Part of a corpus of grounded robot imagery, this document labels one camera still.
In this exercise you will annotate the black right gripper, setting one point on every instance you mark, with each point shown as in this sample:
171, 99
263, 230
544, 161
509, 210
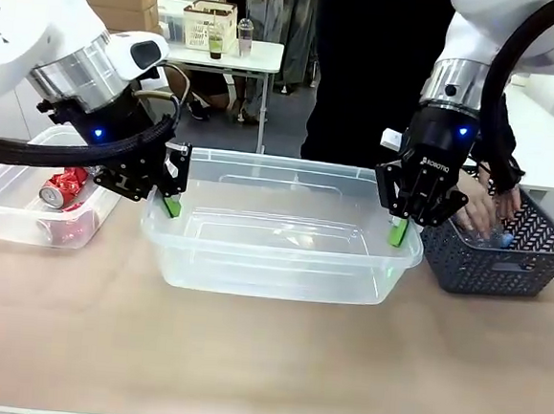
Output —
435, 143

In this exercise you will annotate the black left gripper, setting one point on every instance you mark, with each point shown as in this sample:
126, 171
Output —
120, 123

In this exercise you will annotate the clear bottle with blue cap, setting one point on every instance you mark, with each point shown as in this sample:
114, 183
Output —
490, 240

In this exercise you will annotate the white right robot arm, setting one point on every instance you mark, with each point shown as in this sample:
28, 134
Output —
463, 39

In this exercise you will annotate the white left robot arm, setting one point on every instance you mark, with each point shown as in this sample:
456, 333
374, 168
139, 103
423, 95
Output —
24, 5

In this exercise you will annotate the dark perforated plastic basket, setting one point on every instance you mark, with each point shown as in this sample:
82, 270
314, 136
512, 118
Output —
492, 276

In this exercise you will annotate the wicker basket on table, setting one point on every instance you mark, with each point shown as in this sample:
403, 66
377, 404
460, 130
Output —
197, 28

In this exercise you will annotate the person's right hand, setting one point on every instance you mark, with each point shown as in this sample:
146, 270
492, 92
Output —
478, 211

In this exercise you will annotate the person's left hand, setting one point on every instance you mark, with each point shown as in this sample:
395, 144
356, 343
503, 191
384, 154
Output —
508, 206

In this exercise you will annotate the crushed red soda can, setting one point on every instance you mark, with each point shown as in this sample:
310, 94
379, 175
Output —
65, 183

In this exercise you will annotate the person in black clothes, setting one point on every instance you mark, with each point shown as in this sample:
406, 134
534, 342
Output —
374, 71

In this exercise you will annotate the white side counter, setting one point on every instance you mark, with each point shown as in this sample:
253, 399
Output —
551, 132

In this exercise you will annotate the green drink cup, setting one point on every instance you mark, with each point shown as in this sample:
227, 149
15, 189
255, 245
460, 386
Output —
216, 44

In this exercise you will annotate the clear storage bin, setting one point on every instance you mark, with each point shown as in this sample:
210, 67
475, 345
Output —
170, 22

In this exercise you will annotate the white folding table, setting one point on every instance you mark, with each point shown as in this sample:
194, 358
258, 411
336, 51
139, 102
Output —
260, 57

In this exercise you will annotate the pink drink dome-lid cup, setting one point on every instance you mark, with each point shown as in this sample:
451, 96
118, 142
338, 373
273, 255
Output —
244, 41

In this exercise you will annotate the bystander in grey pleated skirt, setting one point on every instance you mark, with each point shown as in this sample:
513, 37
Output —
268, 19

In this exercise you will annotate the bystander in dark long skirt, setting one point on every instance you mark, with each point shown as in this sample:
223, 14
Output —
300, 36

